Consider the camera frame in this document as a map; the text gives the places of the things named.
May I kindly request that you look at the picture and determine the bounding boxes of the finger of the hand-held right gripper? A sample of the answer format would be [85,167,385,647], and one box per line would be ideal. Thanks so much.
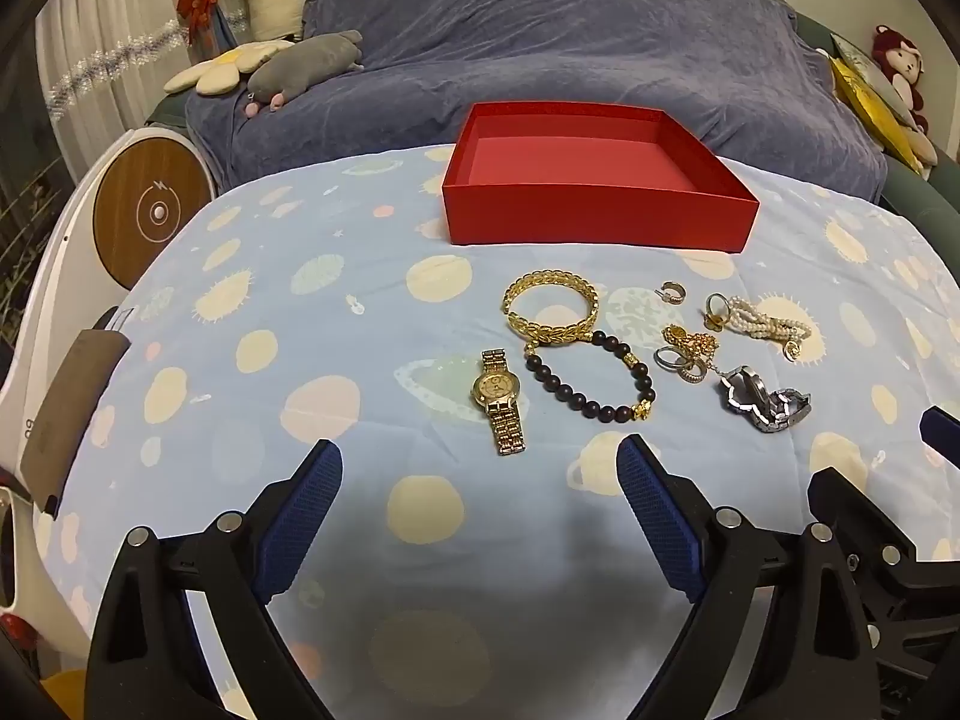
[919,405,960,467]
[807,466,960,616]

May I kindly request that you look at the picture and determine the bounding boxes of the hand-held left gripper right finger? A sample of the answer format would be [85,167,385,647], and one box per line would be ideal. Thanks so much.
[616,435,878,720]

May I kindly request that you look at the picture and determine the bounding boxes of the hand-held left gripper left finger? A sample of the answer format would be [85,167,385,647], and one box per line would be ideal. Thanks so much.
[84,439,344,720]

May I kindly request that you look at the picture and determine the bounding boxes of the silver wristwatch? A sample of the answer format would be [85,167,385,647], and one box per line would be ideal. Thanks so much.
[718,364,815,435]

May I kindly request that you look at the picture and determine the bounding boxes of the gold chain necklace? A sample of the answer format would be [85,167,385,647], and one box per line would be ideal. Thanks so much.
[661,322,725,383]

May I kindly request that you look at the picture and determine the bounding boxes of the dark bead bracelet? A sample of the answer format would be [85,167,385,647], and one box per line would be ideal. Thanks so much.
[523,330,655,422]

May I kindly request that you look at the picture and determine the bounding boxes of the pearl bracelet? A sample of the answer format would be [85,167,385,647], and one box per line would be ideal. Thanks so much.
[724,296,815,363]

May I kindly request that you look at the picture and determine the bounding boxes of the gold wristwatch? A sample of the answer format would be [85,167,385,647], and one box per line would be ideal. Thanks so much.
[471,349,526,457]

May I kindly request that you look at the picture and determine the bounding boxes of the gold leaf bracelet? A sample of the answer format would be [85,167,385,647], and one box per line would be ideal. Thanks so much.
[501,268,601,346]

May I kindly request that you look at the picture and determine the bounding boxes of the red cardboard box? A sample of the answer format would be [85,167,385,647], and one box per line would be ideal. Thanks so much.
[441,101,761,252]

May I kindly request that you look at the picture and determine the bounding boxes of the blue planet print tablecloth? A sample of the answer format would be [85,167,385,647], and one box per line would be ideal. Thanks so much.
[30,141,960,720]

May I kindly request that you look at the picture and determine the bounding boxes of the green sofa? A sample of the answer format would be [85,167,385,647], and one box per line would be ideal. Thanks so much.
[145,11,960,241]

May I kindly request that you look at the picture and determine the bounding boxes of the brown felt pouch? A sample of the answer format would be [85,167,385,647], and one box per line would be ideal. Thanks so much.
[19,328,130,518]

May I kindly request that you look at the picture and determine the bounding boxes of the white appliance with wooden disc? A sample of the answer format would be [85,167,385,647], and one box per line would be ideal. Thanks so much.
[0,126,218,661]

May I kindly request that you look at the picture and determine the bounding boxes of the yellow cushion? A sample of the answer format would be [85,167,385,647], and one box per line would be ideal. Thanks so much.
[829,52,927,173]

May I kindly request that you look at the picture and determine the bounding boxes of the red monkey plush toy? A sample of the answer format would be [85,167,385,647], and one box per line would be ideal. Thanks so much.
[870,24,931,134]

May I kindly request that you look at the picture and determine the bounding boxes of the grey patterned cushion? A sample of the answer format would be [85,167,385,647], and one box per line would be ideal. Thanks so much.
[831,34,920,128]

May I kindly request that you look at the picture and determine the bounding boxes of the dark glass window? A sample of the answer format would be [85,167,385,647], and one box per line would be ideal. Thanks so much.
[0,120,80,331]

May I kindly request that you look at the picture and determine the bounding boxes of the grey plush toy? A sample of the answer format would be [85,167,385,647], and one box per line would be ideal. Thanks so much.
[244,30,366,117]

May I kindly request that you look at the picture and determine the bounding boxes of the flower shaped cushion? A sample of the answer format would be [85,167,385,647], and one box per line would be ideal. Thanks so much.
[163,40,297,96]

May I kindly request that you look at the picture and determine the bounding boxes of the silver beaded curtain tieback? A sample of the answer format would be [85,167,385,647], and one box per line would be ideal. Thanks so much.
[45,11,248,121]

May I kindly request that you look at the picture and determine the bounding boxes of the blue-grey sofa cover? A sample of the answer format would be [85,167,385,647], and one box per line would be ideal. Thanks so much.
[185,0,890,203]

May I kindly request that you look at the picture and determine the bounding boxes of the red bow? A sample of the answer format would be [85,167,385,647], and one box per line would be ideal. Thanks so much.
[176,0,220,50]

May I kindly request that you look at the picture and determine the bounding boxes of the white curtain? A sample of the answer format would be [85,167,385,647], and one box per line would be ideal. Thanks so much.
[34,0,197,181]

